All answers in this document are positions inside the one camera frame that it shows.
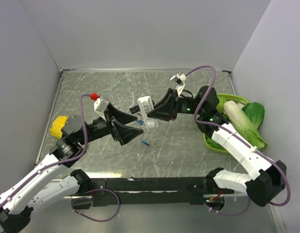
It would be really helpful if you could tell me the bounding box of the blue battery lone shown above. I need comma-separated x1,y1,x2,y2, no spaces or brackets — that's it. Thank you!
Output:
141,140,150,146

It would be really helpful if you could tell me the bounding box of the green cabbage toy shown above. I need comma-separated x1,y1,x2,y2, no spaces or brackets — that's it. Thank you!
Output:
216,97,228,114

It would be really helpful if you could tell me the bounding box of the black mounting base plate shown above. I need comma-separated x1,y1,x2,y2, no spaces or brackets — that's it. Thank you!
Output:
73,177,234,207

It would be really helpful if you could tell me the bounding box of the large bok choy toy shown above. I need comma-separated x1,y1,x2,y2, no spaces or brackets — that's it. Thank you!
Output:
223,100,268,150

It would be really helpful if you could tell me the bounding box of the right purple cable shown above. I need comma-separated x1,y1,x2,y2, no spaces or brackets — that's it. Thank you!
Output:
185,65,292,216

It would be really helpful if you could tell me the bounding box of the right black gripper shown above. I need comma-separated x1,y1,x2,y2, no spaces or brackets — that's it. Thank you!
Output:
147,88,205,121

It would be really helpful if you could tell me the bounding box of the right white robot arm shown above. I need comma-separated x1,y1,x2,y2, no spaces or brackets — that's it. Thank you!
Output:
147,86,288,207

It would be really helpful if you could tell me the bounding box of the purple cable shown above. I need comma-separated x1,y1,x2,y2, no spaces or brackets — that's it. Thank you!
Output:
0,93,121,223
185,65,292,216

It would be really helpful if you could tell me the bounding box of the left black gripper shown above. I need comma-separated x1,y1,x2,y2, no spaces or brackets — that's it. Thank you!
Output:
78,102,143,145

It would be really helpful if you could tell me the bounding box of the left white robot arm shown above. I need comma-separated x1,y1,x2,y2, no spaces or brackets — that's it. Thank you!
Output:
0,104,143,233

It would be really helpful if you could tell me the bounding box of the green plastic basket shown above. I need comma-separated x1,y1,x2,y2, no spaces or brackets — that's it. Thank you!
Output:
203,93,249,154

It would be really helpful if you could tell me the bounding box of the white remote control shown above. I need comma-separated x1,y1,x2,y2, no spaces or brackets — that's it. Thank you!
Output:
138,96,159,130

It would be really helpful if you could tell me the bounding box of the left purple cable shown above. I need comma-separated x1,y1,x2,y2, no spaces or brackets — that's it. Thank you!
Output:
0,93,121,223

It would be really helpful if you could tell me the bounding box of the yellow cabbage toy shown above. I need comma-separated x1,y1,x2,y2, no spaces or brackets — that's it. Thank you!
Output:
50,116,69,139

